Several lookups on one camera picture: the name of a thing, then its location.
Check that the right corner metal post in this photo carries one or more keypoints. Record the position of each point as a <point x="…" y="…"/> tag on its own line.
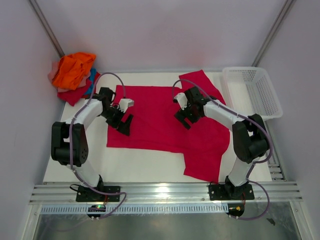
<point x="274" y="30"/>

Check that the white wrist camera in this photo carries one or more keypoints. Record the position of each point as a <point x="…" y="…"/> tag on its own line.
<point x="182" y="100"/>
<point x="125" y="103"/>

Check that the orange folded t-shirt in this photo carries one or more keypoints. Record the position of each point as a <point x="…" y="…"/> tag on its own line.
<point x="72" y="69"/>

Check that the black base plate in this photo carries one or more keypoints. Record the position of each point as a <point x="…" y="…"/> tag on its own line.
<point x="227" y="192"/>
<point x="85" y="194"/>

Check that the red t-shirt at bottom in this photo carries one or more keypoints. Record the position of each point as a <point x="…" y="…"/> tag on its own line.
<point x="73" y="96"/>

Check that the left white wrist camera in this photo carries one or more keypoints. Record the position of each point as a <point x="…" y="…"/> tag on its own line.
<point x="125" y="103"/>

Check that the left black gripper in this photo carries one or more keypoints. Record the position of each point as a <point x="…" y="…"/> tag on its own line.
<point x="124" y="127"/>

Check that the pink t-shirt under orange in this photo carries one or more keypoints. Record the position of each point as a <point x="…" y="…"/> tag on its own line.
<point x="53" y="71"/>

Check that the left corner metal post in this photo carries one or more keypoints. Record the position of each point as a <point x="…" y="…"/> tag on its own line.
<point x="46" y="27"/>

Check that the corner metal post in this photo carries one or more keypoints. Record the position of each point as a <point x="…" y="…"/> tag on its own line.
<point x="46" y="27"/>
<point x="274" y="30"/>

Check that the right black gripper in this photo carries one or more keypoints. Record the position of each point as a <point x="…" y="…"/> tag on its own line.
<point x="181" y="115"/>

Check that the white perforated plastic basket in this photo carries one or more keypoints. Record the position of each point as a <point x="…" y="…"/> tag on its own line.
<point x="249" y="91"/>

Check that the blue t-shirt in pile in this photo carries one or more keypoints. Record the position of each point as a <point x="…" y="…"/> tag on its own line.
<point x="92" y="79"/>

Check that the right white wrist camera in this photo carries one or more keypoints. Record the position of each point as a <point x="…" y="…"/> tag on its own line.
<point x="182" y="100"/>

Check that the left controller board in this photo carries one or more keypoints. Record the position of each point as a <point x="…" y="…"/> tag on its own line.
<point x="96" y="211"/>

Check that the right controller board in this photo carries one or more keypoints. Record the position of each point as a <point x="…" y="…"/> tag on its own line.
<point x="235" y="210"/>

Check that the controller board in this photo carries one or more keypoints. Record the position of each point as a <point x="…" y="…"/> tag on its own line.
<point x="235" y="210"/>
<point x="96" y="211"/>

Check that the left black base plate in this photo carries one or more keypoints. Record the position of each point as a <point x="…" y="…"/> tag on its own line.
<point x="85" y="194"/>

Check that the magenta pink t-shirt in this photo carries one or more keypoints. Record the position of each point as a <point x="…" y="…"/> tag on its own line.
<point x="159" y="148"/>

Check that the slotted grey cable duct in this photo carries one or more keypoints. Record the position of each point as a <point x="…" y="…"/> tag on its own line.
<point x="166" y="208"/>

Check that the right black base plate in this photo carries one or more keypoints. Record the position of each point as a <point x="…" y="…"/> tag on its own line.
<point x="227" y="192"/>

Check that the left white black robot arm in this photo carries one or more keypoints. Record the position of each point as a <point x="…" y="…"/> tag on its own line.
<point x="69" y="145"/>

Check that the aluminium front rail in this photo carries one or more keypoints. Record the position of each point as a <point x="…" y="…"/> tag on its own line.
<point x="167" y="193"/>

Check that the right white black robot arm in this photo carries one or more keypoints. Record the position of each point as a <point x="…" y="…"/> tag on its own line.
<point x="249" y="136"/>

